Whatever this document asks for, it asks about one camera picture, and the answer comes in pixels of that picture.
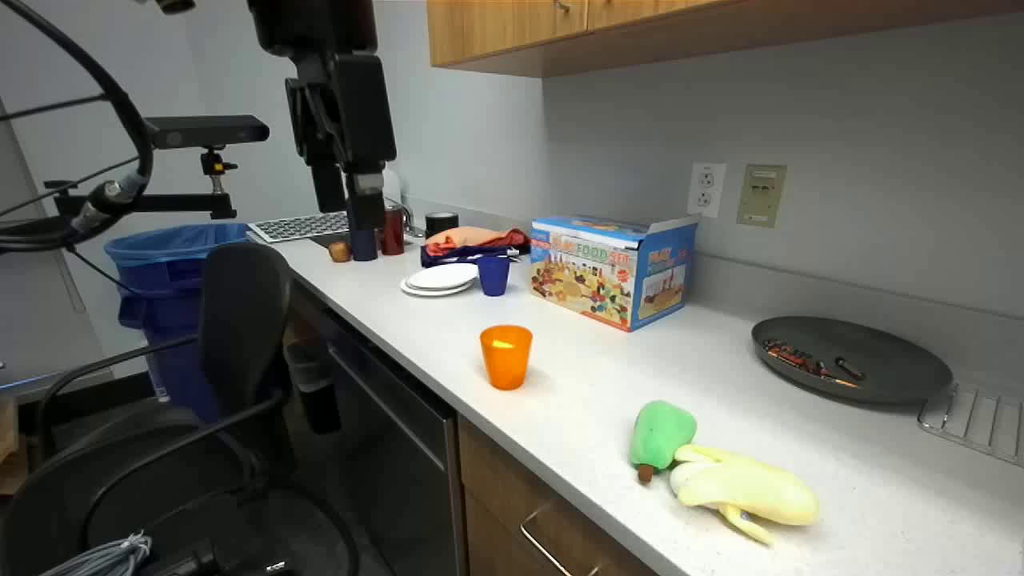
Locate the grey keyboard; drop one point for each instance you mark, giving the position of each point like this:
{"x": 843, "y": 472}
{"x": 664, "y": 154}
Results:
{"x": 298, "y": 224}

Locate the yellow banana plush toy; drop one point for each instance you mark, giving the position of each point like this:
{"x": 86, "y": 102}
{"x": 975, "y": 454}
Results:
{"x": 747, "y": 484}

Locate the green pear plush toy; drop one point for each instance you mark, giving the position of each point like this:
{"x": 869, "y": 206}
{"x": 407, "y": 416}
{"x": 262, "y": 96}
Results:
{"x": 659, "y": 433}

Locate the clear plastic bottle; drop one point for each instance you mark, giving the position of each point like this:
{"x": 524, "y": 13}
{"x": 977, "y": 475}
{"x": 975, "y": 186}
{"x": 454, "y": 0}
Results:
{"x": 398, "y": 191}

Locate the beige light switch plate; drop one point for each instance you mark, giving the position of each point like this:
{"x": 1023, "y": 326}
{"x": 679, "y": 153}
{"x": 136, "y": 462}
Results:
{"x": 762, "y": 192}

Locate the colourful toy box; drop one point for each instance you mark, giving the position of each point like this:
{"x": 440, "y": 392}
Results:
{"x": 597, "y": 272}

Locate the black bar camera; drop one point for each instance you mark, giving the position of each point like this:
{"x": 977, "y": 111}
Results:
{"x": 201, "y": 131}

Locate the wooden upper cabinet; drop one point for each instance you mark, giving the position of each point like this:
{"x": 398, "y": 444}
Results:
{"x": 640, "y": 28}

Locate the round dark hot plate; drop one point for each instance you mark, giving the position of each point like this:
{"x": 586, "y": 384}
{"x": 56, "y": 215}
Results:
{"x": 883, "y": 371}

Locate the blue cup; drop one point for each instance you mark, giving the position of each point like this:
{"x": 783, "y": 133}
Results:
{"x": 494, "y": 272}

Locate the red orange plush toy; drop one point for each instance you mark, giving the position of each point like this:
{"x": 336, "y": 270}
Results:
{"x": 467, "y": 237}

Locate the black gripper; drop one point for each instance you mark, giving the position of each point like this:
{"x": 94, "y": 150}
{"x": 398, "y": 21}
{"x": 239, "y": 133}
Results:
{"x": 314, "y": 28}

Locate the dark blue bottle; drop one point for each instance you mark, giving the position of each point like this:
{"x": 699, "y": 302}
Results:
{"x": 363, "y": 244}

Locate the white plate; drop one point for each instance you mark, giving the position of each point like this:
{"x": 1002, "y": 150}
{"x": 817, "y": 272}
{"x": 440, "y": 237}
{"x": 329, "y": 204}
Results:
{"x": 420, "y": 292}
{"x": 443, "y": 278}

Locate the black camera stand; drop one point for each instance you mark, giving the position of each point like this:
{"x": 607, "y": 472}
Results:
{"x": 216, "y": 171}

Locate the orange plastic cup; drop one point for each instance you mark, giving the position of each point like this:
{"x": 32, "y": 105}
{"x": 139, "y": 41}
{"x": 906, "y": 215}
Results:
{"x": 505, "y": 361}

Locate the black office chair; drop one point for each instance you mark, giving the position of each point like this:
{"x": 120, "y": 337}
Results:
{"x": 240, "y": 320}

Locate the small black cup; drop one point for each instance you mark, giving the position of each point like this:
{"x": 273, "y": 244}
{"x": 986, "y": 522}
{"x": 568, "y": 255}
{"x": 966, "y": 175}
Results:
{"x": 440, "y": 222}

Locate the blue trash bin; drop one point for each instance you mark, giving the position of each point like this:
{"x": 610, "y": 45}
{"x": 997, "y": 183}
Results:
{"x": 160, "y": 278}

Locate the red cup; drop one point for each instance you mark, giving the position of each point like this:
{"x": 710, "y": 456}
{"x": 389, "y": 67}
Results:
{"x": 394, "y": 233}

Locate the wooden lower drawer cabinet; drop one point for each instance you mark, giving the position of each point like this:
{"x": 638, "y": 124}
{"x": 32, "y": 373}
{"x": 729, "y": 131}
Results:
{"x": 499, "y": 512}

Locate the white wall outlet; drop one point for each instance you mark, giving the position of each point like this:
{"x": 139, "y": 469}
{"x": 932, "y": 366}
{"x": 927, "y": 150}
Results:
{"x": 705, "y": 191}

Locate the dark blue tray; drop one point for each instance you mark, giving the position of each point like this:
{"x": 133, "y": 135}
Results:
{"x": 450, "y": 261}

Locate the black dishwasher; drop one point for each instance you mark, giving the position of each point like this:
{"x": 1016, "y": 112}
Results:
{"x": 394, "y": 469}

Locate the small brown object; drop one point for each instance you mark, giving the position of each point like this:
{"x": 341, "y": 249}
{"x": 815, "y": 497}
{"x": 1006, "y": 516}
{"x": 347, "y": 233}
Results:
{"x": 341, "y": 250}

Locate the toy food pieces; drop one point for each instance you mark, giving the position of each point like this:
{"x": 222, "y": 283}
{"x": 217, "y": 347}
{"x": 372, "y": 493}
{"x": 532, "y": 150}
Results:
{"x": 810, "y": 363}

